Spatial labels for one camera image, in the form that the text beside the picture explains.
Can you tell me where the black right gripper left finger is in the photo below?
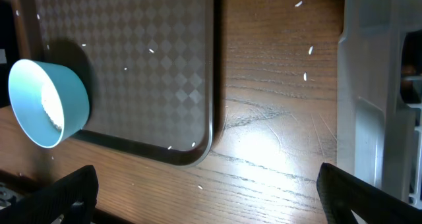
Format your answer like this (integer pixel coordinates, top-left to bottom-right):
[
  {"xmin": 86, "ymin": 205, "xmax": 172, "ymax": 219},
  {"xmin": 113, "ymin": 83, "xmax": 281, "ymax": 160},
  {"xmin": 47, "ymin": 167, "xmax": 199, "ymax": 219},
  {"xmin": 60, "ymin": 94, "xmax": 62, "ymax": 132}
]
[{"xmin": 1, "ymin": 165, "xmax": 99, "ymax": 224}]

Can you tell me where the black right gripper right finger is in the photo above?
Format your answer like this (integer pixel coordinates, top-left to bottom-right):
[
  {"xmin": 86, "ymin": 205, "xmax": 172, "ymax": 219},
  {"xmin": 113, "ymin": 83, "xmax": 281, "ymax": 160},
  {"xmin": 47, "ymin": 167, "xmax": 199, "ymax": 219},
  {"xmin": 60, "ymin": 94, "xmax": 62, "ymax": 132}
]
[{"xmin": 316, "ymin": 163, "xmax": 421, "ymax": 223}]

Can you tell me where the grey dishwasher rack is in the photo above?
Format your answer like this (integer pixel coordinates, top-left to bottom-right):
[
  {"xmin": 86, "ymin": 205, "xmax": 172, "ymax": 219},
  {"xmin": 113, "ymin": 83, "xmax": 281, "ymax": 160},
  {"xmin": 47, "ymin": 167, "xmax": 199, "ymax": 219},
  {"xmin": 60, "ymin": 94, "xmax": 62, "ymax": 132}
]
[{"xmin": 337, "ymin": 0, "xmax": 421, "ymax": 208}]

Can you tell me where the light blue rice plate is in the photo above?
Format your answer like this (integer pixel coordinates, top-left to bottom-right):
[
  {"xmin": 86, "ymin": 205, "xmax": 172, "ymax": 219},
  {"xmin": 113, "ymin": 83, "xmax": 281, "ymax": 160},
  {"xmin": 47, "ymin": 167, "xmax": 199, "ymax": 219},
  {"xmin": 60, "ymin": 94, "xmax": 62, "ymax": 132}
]
[{"xmin": 8, "ymin": 59, "xmax": 90, "ymax": 148}]

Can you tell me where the dark brown serving tray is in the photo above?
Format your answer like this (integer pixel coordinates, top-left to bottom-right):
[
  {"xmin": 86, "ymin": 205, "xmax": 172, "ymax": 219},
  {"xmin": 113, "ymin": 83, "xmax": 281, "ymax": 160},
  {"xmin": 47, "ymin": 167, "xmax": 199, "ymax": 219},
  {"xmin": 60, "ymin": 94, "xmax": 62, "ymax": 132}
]
[{"xmin": 11, "ymin": 0, "xmax": 220, "ymax": 167}]

